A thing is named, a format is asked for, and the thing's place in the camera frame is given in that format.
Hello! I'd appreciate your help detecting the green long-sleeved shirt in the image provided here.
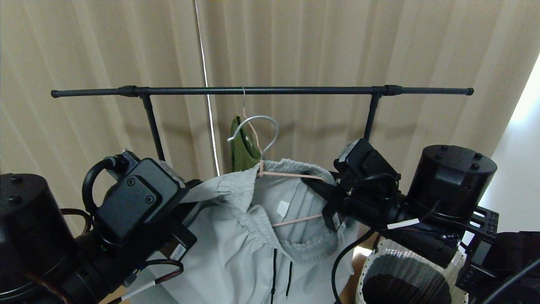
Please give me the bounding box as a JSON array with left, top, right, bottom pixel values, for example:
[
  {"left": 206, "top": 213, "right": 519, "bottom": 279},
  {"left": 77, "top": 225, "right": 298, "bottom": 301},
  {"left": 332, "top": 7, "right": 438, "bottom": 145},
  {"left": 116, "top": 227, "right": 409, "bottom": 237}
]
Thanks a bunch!
[{"left": 230, "top": 116, "right": 262, "bottom": 173}]

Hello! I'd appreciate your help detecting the pink clothes hanger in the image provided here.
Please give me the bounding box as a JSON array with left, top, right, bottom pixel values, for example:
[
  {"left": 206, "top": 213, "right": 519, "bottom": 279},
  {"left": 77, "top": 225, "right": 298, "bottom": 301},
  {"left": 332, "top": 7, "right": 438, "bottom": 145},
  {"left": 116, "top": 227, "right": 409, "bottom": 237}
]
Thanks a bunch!
[
  {"left": 227, "top": 115, "right": 327, "bottom": 228},
  {"left": 241, "top": 87, "right": 262, "bottom": 155}
]

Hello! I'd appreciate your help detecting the white laundry basket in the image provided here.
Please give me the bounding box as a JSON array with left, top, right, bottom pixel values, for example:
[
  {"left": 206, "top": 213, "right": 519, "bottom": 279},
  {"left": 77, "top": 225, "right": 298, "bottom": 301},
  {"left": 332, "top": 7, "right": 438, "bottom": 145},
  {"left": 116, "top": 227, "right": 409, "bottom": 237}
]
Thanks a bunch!
[{"left": 354, "top": 236, "right": 469, "bottom": 304}]

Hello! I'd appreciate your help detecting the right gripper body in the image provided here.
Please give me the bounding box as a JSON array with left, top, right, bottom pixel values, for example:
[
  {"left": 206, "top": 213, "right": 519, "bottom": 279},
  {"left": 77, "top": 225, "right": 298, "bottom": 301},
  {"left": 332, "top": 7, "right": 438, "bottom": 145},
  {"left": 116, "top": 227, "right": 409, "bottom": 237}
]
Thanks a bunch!
[{"left": 323, "top": 190, "right": 408, "bottom": 232}]

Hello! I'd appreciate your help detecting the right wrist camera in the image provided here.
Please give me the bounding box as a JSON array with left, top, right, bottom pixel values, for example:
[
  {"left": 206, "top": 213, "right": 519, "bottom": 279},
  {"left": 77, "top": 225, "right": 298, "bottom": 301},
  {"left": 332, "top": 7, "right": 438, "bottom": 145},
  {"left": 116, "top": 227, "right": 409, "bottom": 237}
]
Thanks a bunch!
[{"left": 333, "top": 138, "right": 401, "bottom": 193}]

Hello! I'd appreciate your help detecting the beige curtain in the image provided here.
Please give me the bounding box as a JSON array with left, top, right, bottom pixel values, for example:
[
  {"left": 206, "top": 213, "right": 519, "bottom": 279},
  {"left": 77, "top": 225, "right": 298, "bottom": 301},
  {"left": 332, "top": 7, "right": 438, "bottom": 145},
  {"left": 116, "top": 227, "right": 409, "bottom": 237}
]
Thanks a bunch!
[{"left": 0, "top": 0, "right": 540, "bottom": 237}]

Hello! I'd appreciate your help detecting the pale grey garment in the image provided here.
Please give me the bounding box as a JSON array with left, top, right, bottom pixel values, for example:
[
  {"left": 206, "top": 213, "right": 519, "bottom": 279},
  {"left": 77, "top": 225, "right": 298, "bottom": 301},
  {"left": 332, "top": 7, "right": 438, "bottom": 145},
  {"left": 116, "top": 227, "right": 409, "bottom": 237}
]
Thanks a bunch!
[{"left": 124, "top": 158, "right": 359, "bottom": 304}]

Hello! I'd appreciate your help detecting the black clothes rack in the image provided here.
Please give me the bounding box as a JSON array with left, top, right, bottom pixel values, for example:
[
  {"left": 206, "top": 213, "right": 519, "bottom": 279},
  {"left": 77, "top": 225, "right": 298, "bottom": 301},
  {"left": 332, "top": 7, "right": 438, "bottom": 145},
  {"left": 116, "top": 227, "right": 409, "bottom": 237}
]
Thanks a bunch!
[{"left": 51, "top": 84, "right": 474, "bottom": 178}]

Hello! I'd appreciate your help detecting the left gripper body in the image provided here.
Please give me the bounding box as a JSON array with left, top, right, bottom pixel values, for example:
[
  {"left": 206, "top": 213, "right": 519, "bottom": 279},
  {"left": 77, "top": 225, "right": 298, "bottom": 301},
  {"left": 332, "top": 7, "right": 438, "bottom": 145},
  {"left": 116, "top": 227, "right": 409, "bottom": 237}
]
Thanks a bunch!
[{"left": 59, "top": 220, "right": 198, "bottom": 304}]

